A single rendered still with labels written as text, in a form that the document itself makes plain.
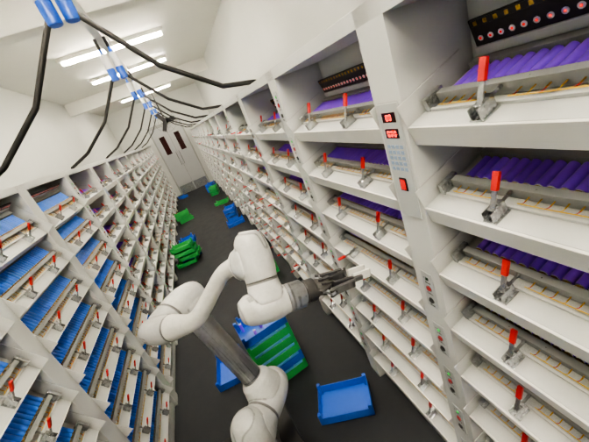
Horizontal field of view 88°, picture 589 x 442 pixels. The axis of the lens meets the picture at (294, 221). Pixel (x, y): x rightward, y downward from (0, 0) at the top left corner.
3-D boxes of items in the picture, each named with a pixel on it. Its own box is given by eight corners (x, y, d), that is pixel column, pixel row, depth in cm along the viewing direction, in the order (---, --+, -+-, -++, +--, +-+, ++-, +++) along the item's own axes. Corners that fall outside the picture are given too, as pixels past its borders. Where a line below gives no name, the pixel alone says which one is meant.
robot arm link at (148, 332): (151, 325, 111) (174, 300, 122) (123, 332, 119) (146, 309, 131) (172, 351, 115) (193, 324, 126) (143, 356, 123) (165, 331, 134)
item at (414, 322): (441, 361, 103) (424, 340, 97) (349, 283, 157) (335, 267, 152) (482, 318, 104) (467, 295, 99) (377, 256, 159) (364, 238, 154)
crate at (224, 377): (246, 379, 217) (242, 371, 214) (220, 392, 215) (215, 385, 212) (243, 350, 245) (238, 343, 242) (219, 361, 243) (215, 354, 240)
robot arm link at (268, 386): (260, 427, 145) (277, 385, 164) (286, 423, 137) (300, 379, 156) (147, 312, 130) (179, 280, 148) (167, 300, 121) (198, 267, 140)
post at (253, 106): (328, 315, 246) (237, 93, 182) (322, 309, 255) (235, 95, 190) (348, 302, 250) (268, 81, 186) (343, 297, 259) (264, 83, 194)
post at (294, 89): (379, 376, 183) (270, 69, 118) (371, 366, 191) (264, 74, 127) (407, 359, 187) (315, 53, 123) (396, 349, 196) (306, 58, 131)
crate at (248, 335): (246, 350, 185) (241, 340, 182) (237, 332, 202) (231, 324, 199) (287, 322, 194) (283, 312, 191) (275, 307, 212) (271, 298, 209)
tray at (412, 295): (431, 319, 96) (418, 302, 92) (338, 253, 150) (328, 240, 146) (474, 274, 97) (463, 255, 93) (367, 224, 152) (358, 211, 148)
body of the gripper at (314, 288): (301, 295, 103) (325, 287, 106) (310, 309, 96) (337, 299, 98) (297, 276, 101) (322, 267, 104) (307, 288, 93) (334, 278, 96)
